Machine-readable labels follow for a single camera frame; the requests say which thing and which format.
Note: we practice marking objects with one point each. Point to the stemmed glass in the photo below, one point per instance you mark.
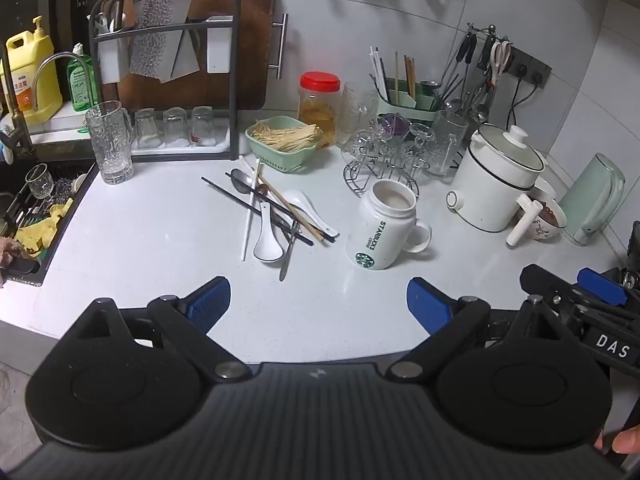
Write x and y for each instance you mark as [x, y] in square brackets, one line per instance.
[367, 142]
[422, 135]
[417, 161]

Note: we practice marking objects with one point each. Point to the green utensil holder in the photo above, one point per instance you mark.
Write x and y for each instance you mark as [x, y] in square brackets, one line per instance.
[400, 105]

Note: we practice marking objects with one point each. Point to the white chopstick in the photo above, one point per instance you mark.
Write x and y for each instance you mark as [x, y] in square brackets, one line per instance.
[250, 215]
[376, 67]
[381, 72]
[245, 162]

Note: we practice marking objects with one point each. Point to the steel spoon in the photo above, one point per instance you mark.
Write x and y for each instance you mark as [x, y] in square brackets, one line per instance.
[242, 181]

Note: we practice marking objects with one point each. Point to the brown wooden chopstick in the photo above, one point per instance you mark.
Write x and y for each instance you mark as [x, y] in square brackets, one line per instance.
[409, 77]
[413, 80]

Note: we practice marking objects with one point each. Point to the patterned bowl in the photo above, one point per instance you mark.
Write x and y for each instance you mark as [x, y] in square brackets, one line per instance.
[550, 222]

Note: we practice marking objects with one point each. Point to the brass faucet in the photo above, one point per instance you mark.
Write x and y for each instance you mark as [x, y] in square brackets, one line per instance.
[15, 110]

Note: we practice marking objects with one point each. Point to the white electric pot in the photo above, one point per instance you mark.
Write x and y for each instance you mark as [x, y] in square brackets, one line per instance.
[490, 195]

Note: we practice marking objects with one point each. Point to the white drain tray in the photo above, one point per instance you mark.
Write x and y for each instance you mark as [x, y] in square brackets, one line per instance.
[170, 149]

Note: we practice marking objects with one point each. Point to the white rack caddy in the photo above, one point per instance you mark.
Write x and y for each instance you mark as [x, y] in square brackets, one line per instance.
[112, 57]
[220, 45]

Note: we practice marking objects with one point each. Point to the power outlet strip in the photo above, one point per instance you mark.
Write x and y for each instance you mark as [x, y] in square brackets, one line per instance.
[530, 60]

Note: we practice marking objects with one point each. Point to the yellow cloth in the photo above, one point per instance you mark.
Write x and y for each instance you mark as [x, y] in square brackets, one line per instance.
[40, 232]

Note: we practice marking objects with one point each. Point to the wooden cutting board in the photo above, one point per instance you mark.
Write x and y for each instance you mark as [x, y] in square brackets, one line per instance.
[250, 35]

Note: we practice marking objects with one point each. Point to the white mug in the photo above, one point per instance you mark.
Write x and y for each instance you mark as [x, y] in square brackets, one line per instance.
[380, 232]

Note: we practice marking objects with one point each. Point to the small glass cup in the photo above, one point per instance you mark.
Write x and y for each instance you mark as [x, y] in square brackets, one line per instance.
[39, 182]

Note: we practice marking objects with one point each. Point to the patterned cleaver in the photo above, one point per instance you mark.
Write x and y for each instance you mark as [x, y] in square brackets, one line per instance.
[155, 35]

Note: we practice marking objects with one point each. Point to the light wooden chopstick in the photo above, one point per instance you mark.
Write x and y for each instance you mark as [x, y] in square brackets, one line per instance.
[396, 77]

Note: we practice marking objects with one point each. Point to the glass tumbler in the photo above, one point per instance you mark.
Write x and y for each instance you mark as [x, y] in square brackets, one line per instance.
[175, 127]
[145, 127]
[202, 125]

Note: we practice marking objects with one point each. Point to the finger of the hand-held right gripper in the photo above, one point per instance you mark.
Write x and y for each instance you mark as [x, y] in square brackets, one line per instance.
[602, 285]
[545, 282]

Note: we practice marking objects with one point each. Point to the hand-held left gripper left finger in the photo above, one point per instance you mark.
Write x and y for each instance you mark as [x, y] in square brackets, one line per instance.
[210, 302]

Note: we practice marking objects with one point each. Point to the person's right hand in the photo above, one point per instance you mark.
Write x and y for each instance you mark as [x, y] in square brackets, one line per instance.
[627, 442]

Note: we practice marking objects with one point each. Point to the pale green kettle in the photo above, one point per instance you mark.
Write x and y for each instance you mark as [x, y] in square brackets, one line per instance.
[595, 200]

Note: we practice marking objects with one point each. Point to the black dish rack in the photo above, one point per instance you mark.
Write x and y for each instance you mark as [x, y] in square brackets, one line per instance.
[235, 60]

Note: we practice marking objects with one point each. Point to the hanging steel ladle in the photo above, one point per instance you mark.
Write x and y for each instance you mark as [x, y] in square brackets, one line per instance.
[480, 105]

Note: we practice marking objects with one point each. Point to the textured glass jar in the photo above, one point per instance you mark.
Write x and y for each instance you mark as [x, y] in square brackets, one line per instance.
[357, 110]

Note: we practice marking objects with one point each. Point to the white ceramic spoon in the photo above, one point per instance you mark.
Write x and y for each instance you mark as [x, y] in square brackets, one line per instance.
[267, 247]
[300, 201]

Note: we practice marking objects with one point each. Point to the green dish soap bottle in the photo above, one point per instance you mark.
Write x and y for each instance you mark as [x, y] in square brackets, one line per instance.
[82, 85]

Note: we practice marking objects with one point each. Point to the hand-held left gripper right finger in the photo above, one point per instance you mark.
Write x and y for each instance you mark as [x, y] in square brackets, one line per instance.
[427, 305]

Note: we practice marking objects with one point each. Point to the green plastic basket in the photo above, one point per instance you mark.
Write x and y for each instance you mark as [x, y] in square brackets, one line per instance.
[280, 159]

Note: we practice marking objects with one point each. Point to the red-lidded plastic jar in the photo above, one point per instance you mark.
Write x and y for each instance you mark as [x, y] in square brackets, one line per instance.
[320, 105]

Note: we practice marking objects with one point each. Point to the tall glass mug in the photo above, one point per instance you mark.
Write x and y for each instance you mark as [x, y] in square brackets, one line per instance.
[112, 150]
[450, 150]

